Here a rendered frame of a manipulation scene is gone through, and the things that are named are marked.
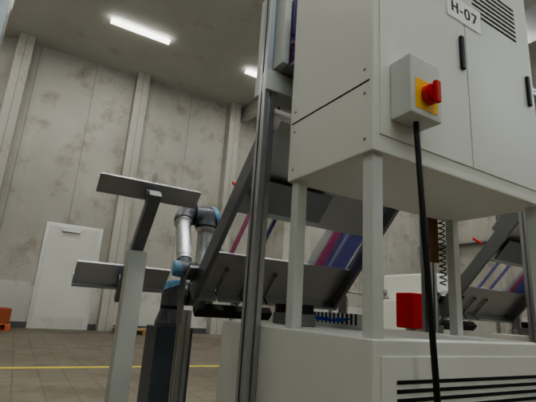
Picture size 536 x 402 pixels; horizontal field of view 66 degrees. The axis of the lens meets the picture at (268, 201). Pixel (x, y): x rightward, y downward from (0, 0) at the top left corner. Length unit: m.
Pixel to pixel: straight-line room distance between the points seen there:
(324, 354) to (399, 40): 0.74
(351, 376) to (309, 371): 0.13
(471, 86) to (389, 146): 0.40
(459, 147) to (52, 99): 10.10
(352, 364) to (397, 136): 0.49
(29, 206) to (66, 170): 1.08
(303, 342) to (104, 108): 10.11
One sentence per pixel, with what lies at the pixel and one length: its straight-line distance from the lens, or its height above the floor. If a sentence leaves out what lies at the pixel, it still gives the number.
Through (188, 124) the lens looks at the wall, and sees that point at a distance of 11.33.
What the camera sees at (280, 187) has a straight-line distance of 1.42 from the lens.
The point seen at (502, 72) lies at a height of 1.38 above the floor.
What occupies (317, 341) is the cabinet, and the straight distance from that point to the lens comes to 0.96.
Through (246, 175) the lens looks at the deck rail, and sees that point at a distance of 1.36.
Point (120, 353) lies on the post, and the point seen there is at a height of 0.50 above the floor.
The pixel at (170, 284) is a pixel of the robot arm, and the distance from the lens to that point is 2.15.
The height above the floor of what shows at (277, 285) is 0.76.
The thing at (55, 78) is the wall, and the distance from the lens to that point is 10.98.
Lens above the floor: 0.66
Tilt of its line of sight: 15 degrees up
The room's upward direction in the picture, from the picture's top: 4 degrees clockwise
